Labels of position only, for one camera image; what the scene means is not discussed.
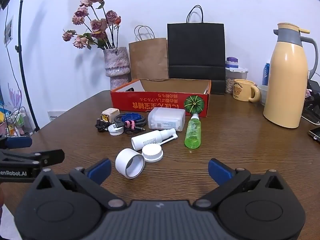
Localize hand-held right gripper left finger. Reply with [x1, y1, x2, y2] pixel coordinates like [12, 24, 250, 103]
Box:
[30, 158, 127, 209]

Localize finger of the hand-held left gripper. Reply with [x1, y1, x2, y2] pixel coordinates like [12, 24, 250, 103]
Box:
[0, 149, 65, 170]
[0, 136, 33, 149]

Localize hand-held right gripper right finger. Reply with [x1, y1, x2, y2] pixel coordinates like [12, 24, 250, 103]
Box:
[194, 158, 290, 209]

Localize large white cylindrical lid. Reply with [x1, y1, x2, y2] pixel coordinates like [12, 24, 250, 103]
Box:
[115, 148, 145, 180]

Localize small white ribbed cap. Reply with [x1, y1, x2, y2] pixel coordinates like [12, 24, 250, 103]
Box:
[108, 125, 124, 136]

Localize thin black cable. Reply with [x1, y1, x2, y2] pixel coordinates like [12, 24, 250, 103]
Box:
[94, 119, 112, 133]

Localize green spray bottle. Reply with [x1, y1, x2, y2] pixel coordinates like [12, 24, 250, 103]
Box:
[184, 113, 201, 149]

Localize white flanged cap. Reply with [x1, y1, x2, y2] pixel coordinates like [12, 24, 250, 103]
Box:
[141, 144, 164, 162]

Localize white spray bottle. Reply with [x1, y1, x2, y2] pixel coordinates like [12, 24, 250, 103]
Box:
[131, 128, 178, 151]

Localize white cube charger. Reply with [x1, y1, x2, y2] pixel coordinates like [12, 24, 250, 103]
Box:
[101, 107, 119, 123]

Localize black braided cable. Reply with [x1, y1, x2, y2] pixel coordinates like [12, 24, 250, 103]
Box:
[114, 114, 148, 134]

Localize clear plastic box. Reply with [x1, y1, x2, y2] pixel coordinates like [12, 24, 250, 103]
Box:
[147, 107, 186, 132]

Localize red cardboard box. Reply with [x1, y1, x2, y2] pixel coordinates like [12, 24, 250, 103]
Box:
[110, 79, 212, 118]

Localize black light stand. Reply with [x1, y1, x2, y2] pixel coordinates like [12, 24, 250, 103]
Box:
[0, 0, 40, 133]

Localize yellow bear mug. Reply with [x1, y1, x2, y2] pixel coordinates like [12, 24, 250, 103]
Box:
[232, 79, 261, 103]

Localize white bowl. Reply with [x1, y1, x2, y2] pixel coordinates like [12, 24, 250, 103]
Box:
[257, 84, 269, 106]

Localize clear container with white lid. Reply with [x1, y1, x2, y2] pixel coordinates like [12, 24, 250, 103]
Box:
[225, 66, 248, 94]

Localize black smartphone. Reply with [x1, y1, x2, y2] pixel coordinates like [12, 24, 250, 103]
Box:
[308, 127, 320, 143]

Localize pink mottled ceramic vase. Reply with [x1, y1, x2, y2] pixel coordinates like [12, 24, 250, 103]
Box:
[103, 47, 131, 90]

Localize blue drink can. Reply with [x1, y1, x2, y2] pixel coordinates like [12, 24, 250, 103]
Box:
[262, 62, 271, 86]

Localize yellow thermos jug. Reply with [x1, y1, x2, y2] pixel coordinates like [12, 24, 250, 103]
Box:
[263, 22, 318, 129]

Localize brown paper bag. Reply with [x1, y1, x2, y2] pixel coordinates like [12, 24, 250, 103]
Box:
[129, 25, 168, 80]

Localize black paper bag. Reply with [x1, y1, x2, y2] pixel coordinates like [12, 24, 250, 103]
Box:
[167, 5, 225, 95]

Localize dried pink flower bouquet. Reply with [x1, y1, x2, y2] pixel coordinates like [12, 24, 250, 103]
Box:
[62, 0, 122, 50]

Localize wire storage rack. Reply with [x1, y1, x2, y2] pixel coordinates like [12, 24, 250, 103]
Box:
[0, 100, 34, 138]

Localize wall poster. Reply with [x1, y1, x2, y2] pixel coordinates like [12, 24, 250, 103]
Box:
[4, 16, 14, 47]

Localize black tangled cables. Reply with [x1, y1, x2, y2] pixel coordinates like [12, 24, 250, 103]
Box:
[301, 80, 320, 125]

